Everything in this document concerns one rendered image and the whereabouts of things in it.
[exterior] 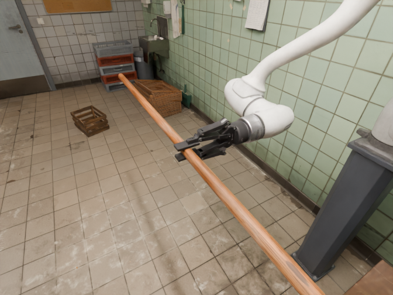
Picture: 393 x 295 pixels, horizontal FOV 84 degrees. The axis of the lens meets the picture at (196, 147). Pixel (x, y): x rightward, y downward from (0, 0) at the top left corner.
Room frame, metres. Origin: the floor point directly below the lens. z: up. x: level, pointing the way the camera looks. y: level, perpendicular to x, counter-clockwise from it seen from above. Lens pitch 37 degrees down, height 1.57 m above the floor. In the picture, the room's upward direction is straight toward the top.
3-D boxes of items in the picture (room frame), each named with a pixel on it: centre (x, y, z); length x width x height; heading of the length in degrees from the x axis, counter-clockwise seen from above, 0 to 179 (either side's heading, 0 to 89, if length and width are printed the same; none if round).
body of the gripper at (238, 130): (0.58, -0.11, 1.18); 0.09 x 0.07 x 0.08; 119
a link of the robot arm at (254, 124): (0.62, -0.17, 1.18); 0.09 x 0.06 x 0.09; 29
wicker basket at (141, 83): (3.06, 0.56, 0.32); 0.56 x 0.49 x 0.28; 37
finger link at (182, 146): (0.51, 0.03, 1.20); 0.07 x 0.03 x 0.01; 119
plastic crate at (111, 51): (4.05, 1.45, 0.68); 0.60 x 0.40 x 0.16; 119
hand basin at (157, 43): (3.86, 0.70, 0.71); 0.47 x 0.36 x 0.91; 29
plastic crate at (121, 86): (4.05, 1.45, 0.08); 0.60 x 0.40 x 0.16; 121
